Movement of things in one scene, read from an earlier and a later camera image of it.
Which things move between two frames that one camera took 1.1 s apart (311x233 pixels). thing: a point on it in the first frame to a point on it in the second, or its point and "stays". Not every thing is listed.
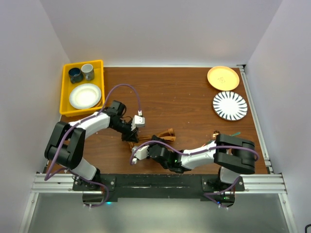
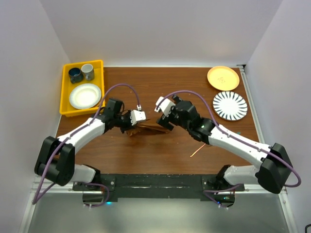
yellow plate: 223,78 stays
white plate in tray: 84,96 stays
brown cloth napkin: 168,135 to 147,127
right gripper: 156,139 to 164,122
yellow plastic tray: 82,89 stays
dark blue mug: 76,75 stays
